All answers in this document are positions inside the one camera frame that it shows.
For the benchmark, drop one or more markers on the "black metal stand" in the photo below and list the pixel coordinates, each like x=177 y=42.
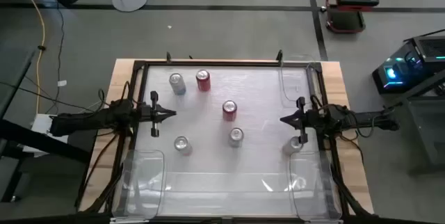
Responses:
x=427 y=130

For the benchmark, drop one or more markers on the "clear plastic bin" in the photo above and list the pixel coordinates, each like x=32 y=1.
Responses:
x=295 y=78
x=313 y=182
x=139 y=189

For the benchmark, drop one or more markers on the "red framed step cart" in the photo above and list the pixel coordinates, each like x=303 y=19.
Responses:
x=346 y=20

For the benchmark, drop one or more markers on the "small white tag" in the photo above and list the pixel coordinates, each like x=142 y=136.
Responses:
x=62 y=83

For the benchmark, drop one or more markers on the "white blue lemon soda can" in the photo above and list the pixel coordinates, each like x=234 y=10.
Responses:
x=292 y=146
x=177 y=83

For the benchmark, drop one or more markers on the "black lit computer tower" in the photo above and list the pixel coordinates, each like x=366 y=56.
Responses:
x=403 y=67

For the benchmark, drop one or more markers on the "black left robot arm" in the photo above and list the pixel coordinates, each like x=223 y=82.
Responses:
x=87 y=119

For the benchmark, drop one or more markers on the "black metal table frame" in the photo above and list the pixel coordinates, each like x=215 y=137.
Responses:
x=226 y=63

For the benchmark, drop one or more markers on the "red Coca-Cola can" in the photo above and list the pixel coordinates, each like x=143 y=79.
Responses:
x=229 y=110
x=203 y=79

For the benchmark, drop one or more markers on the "white pink grapefruit soda can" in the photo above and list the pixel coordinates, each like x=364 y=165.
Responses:
x=236 y=136
x=182 y=144

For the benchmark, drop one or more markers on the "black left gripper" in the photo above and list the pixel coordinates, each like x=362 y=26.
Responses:
x=154 y=98

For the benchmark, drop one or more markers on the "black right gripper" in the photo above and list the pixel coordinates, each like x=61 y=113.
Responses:
x=302 y=104

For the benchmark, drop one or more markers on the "white box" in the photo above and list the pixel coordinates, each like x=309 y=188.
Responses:
x=41 y=125

